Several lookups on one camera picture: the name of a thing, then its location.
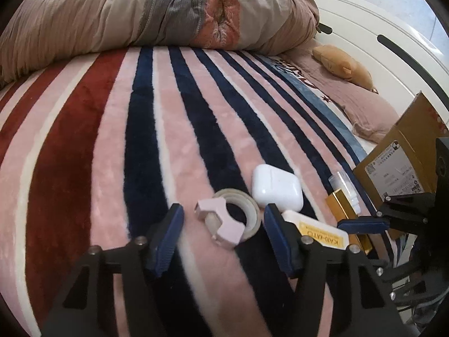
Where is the gold box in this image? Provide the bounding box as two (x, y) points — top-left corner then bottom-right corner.
(326, 190), (373, 255)

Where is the rolled pink grey duvet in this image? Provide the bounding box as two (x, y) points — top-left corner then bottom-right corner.
(1, 0), (320, 85)

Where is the small white spray bottle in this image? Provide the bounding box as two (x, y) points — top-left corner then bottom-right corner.
(329, 171), (361, 215)

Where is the cardboard box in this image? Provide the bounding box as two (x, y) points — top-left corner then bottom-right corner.
(354, 94), (448, 218)

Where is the white headboard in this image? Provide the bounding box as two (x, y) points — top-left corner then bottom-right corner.
(314, 0), (448, 122)

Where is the cream yellow label box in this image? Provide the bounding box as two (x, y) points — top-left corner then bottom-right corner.
(281, 210), (349, 250)

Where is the pink ribbed pillow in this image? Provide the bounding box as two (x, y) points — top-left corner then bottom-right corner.
(281, 40), (399, 143)

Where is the pink tape dispenser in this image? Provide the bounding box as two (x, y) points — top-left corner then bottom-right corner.
(195, 189), (262, 250)

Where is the striped plush blanket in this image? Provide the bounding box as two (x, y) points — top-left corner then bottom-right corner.
(1, 47), (372, 336)

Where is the tan plush toy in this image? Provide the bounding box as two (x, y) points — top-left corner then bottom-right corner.
(312, 45), (374, 91)

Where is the white earbuds case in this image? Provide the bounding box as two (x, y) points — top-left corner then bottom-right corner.
(251, 164), (304, 211)

